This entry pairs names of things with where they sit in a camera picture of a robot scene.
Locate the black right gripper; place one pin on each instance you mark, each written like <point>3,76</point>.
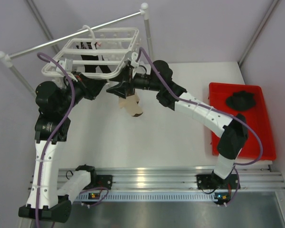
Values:
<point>127,85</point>

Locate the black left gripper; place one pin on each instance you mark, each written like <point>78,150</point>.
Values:
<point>90,87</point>

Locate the brown cream striped sock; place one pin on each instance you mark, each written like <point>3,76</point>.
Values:
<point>130,104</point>

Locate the white plastic clip hanger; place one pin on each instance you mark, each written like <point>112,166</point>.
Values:
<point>100,63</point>

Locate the black sock pile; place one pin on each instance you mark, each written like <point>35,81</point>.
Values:
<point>241,101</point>

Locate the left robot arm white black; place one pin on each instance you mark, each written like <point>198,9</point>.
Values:
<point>46,201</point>

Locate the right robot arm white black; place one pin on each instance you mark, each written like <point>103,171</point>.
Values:
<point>232,131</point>

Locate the white red hanging sock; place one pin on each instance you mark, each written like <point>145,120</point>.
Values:
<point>109,45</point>

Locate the metal drying rack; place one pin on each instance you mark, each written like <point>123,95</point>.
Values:
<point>6,59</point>

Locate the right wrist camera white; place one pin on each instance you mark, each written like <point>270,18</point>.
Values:
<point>133,58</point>

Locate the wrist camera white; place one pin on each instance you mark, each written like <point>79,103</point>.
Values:
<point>66,64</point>
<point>133,58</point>

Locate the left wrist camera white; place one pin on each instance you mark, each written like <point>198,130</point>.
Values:
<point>66,64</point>

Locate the aluminium mounting rail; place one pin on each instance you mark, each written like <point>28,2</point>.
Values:
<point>179,184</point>

